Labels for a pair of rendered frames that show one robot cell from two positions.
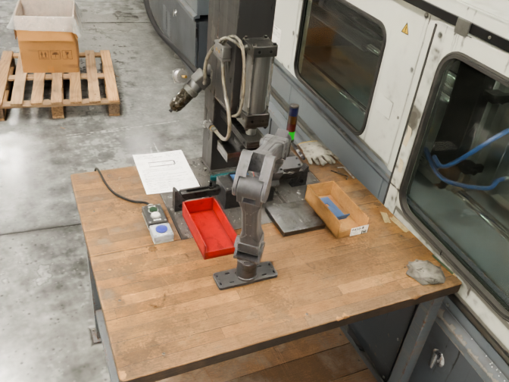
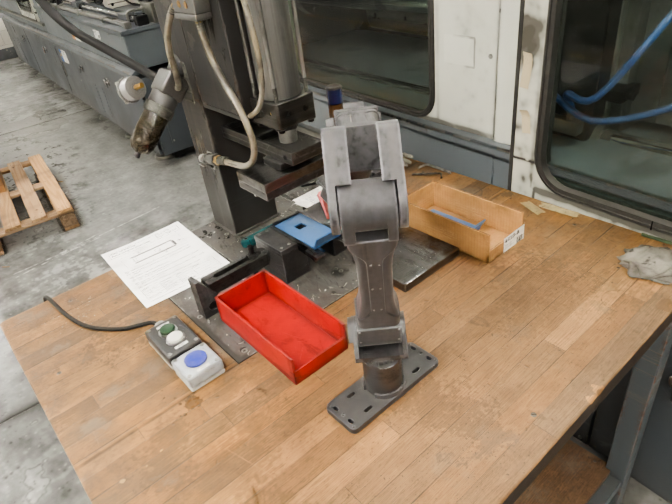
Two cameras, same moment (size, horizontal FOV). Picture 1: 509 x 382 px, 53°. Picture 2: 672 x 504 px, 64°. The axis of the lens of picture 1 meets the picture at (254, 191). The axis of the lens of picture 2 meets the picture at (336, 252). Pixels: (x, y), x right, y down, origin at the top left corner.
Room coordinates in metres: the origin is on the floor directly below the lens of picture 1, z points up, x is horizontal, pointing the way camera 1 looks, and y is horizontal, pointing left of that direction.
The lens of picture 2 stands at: (0.60, 0.14, 1.58)
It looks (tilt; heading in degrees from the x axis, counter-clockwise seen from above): 34 degrees down; 351
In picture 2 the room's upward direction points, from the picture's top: 8 degrees counter-clockwise
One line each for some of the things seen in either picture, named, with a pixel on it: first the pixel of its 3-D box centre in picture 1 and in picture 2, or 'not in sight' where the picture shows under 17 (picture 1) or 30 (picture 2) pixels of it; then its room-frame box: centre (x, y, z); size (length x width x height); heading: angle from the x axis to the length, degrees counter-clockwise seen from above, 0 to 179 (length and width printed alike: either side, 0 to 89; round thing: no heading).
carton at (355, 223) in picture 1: (335, 208); (459, 219); (1.57, -0.31, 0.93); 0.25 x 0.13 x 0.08; 27
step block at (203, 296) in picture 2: (182, 198); (211, 291); (1.50, 0.26, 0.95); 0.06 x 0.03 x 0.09; 117
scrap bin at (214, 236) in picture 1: (209, 226); (278, 321); (1.38, 0.14, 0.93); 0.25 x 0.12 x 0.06; 27
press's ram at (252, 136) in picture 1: (240, 114); (259, 115); (1.67, 0.08, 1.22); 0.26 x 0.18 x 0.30; 27
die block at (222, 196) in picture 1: (245, 189); (306, 241); (1.61, 0.04, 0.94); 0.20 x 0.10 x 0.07; 117
